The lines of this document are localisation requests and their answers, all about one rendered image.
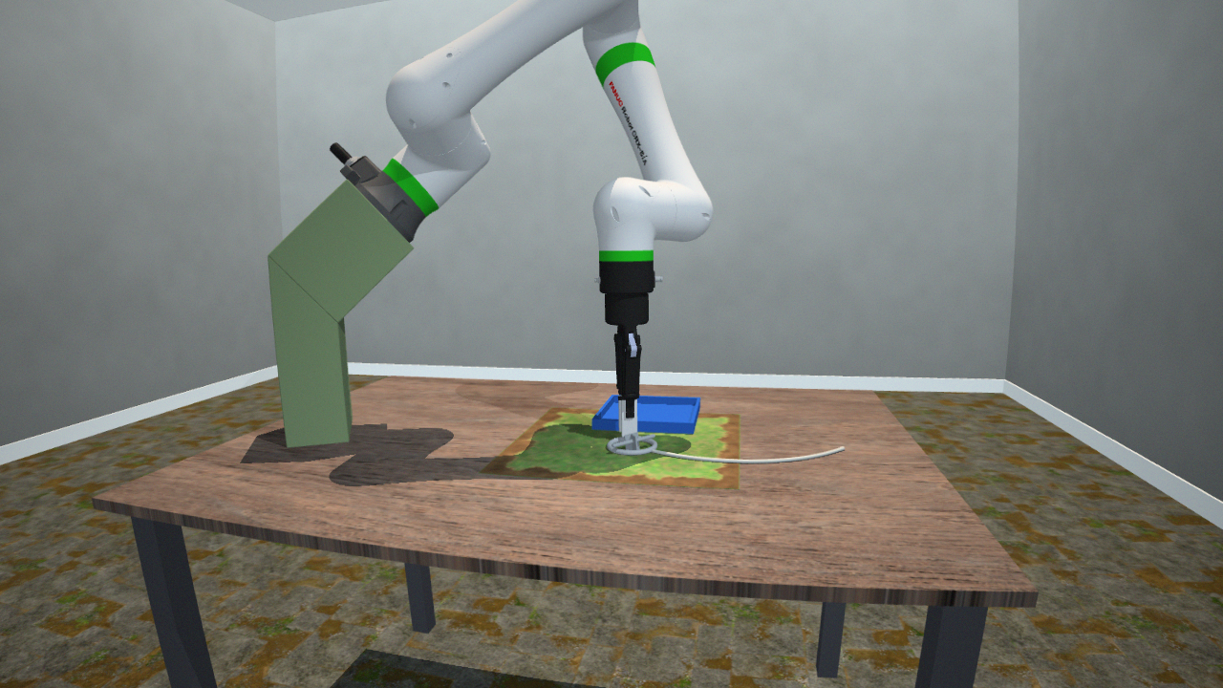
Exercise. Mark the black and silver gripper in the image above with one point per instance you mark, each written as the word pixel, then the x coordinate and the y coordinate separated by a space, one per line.
pixel 629 311

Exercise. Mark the blue tray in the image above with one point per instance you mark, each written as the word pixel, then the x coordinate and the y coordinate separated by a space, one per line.
pixel 654 414

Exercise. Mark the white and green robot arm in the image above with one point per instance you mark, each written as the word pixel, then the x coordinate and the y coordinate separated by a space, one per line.
pixel 429 101

